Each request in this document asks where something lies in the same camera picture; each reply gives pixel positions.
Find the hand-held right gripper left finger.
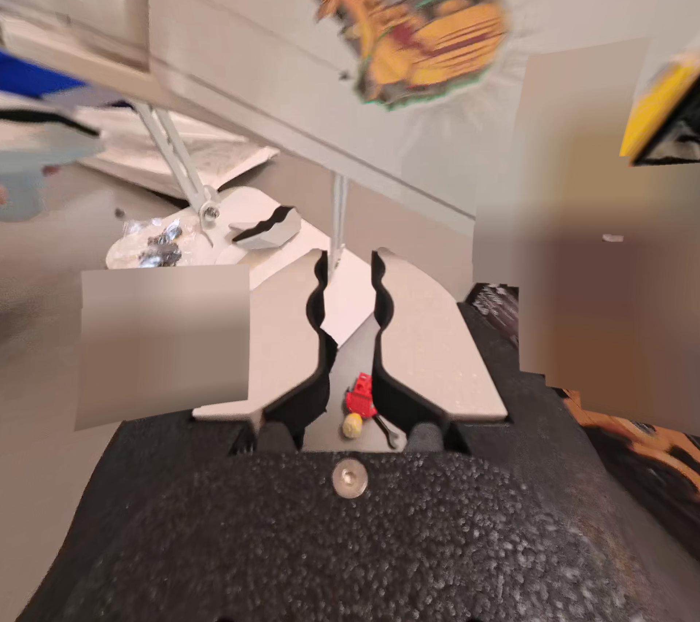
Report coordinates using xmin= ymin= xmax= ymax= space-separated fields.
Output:
xmin=192 ymin=249 xmax=339 ymax=450

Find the loose grey black-edged part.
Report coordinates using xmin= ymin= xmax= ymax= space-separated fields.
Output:
xmin=229 ymin=205 xmax=301 ymax=251

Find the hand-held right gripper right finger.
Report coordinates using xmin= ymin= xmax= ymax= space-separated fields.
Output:
xmin=371 ymin=248 xmax=509 ymax=450

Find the white book stand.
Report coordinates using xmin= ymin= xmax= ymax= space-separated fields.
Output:
xmin=0 ymin=15 xmax=477 ymax=350

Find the red lego minifigure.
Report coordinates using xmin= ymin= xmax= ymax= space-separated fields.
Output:
xmin=342 ymin=372 xmax=380 ymax=440

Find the lego instruction booklet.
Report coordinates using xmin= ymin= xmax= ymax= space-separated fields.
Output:
xmin=0 ymin=0 xmax=700 ymax=222

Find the clear bag of screws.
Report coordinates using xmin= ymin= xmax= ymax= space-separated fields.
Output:
xmin=106 ymin=217 xmax=185 ymax=271

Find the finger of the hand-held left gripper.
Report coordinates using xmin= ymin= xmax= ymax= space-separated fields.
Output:
xmin=0 ymin=108 xmax=105 ymax=222

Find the black lego wrench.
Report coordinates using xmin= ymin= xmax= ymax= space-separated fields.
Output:
xmin=374 ymin=411 xmax=409 ymax=449

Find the black lego set box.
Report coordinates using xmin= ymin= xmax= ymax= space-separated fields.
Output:
xmin=469 ymin=50 xmax=700 ymax=503

